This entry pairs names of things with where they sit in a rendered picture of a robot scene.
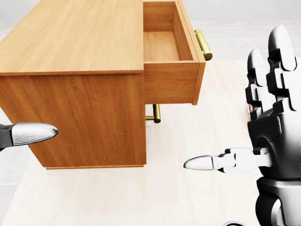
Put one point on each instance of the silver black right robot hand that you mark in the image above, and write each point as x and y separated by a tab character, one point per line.
279	131

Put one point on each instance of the wooden cabinet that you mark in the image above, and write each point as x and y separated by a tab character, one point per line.
70	70

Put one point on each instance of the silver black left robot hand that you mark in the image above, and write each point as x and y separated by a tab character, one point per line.
28	135

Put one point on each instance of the open wooden drawer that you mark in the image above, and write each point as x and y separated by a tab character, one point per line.
171	82

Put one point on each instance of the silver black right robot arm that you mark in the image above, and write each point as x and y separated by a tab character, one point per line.
282	202

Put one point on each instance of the small dark round shape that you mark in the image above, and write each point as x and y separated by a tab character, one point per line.
231	223

